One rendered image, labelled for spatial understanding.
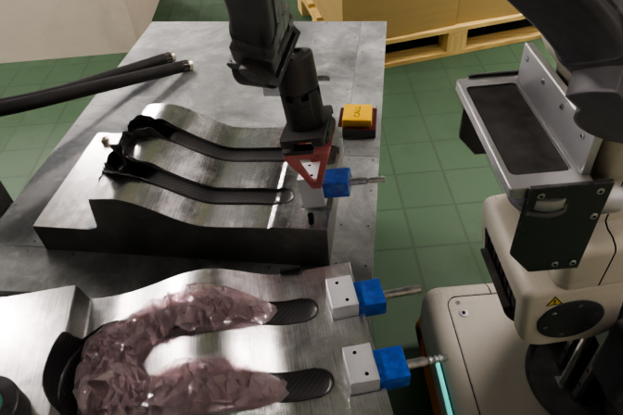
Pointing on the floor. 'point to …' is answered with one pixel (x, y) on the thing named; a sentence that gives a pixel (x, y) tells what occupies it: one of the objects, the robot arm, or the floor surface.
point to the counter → (74, 1)
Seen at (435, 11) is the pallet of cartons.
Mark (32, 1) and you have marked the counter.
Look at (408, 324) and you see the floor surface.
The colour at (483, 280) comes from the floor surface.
